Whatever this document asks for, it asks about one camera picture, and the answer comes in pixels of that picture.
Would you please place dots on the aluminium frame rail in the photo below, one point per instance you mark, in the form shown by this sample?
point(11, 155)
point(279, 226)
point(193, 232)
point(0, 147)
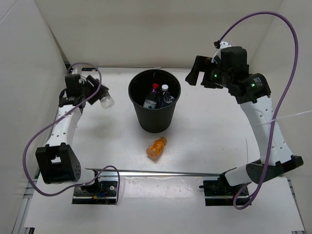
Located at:
point(295, 200)
point(26, 194)

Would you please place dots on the red label water bottle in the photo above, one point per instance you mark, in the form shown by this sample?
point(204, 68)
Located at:
point(151, 98)

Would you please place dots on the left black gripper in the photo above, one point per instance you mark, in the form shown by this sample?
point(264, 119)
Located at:
point(93, 80)

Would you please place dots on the orange juice bottle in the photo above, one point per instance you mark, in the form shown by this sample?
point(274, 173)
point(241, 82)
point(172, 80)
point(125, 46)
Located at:
point(156, 148)

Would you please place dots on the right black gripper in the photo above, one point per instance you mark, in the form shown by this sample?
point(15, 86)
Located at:
point(200, 65)

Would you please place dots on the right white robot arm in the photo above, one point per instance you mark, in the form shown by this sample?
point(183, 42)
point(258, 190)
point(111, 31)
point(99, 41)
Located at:
point(254, 98)

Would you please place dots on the right aluminium frame rail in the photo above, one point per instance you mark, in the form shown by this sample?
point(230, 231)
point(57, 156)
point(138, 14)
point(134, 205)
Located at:
point(295, 200)

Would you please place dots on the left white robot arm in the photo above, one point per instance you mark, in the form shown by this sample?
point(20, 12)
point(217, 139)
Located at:
point(57, 160)

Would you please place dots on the left aluminium frame rail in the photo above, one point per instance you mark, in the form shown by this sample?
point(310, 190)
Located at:
point(26, 194)

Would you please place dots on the black cap clear bottle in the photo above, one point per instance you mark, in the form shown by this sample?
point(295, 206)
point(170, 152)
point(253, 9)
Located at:
point(105, 98)

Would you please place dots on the left blue corner label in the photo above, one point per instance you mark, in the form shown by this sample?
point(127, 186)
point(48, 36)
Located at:
point(89, 69)

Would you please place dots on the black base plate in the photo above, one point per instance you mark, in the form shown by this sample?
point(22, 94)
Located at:
point(101, 192)
point(216, 195)

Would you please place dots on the metal rail across table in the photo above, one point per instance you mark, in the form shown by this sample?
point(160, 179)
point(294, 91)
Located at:
point(112, 172)

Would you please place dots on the blue label bottle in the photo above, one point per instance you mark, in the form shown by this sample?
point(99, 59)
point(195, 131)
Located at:
point(164, 97)

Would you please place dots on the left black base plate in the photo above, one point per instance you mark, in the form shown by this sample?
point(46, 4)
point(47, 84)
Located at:
point(101, 192)

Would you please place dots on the black plastic waste bin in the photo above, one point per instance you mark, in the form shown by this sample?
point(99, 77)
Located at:
point(159, 119)

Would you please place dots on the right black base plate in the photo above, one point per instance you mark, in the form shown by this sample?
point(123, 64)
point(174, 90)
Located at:
point(216, 195)

